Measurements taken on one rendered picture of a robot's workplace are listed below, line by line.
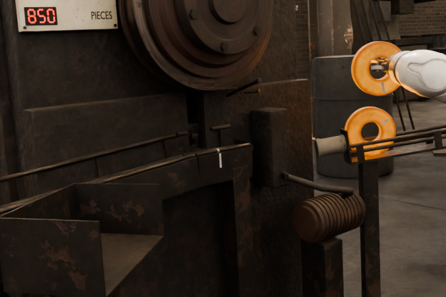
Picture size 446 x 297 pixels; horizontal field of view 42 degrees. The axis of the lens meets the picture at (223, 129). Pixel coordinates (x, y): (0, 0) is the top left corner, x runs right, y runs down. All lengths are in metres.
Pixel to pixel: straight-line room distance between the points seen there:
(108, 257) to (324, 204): 0.77
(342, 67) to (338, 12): 1.68
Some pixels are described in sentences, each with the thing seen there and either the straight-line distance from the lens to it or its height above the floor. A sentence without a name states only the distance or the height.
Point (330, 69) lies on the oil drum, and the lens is 4.27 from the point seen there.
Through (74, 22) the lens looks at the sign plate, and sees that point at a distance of 1.55.
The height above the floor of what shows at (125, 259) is 0.60.
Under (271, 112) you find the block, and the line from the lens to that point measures 1.75.
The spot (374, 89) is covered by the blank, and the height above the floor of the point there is 0.85.
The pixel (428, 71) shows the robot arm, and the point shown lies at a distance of 1.37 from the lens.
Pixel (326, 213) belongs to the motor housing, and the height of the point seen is 0.50.
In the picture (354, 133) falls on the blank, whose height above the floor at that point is 0.71.
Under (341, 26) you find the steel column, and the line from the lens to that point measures 5.88.
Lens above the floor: 0.99
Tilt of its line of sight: 8 degrees down
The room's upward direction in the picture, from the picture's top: 3 degrees counter-clockwise
